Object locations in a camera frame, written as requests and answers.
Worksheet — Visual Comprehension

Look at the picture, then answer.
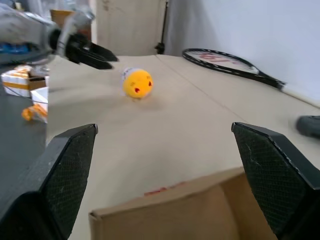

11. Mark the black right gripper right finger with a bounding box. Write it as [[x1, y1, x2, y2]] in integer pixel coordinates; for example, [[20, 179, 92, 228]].
[[231, 121, 320, 240]]

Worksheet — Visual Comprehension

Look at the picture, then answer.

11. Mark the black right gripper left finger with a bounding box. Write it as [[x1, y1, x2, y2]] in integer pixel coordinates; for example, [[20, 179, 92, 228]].
[[0, 123, 99, 240]]

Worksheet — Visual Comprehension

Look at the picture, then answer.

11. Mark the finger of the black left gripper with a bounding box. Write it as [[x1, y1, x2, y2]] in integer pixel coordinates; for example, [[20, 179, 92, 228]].
[[73, 51, 115, 71], [86, 40, 120, 63]]

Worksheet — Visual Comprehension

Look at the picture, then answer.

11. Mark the yellow smiley ball toy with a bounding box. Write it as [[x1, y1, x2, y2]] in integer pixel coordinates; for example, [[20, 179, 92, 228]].
[[119, 66, 154, 101]]

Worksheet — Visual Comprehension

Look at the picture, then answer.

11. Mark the brown cardboard box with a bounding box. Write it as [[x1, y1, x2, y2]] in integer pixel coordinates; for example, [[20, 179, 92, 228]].
[[88, 166, 279, 240]]

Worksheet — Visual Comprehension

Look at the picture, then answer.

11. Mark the plain white box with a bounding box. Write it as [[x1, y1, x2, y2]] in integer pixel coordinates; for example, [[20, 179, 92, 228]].
[[29, 86, 50, 113]]

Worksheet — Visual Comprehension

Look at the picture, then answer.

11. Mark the brown cardboard carton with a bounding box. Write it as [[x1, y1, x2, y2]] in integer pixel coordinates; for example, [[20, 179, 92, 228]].
[[49, 8, 76, 26]]

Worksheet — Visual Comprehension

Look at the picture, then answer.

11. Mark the beige upright board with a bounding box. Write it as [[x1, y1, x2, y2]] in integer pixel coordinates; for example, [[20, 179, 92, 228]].
[[96, 0, 171, 57]]

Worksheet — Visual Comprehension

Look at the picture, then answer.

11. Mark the black tripod stand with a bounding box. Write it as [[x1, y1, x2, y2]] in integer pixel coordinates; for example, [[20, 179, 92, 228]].
[[154, 0, 168, 55]]

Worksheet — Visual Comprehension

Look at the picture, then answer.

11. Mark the grey handheld remote controller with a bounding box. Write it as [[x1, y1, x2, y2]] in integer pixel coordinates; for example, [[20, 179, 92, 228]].
[[295, 114, 320, 138]]

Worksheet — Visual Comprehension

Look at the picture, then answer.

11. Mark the blue package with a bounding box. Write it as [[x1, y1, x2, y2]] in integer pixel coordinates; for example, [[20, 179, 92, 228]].
[[0, 42, 32, 55]]

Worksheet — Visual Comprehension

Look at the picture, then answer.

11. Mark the orange packet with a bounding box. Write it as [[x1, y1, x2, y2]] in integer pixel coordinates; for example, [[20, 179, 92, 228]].
[[20, 104, 49, 124]]

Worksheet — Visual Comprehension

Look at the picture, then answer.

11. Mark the white and yellow carton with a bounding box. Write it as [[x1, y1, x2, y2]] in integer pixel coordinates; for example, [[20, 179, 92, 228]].
[[0, 66, 50, 97]]

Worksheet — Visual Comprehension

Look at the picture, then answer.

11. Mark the black tennis racket white grip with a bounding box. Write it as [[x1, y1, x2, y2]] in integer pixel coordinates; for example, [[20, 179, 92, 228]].
[[181, 47, 287, 90]]

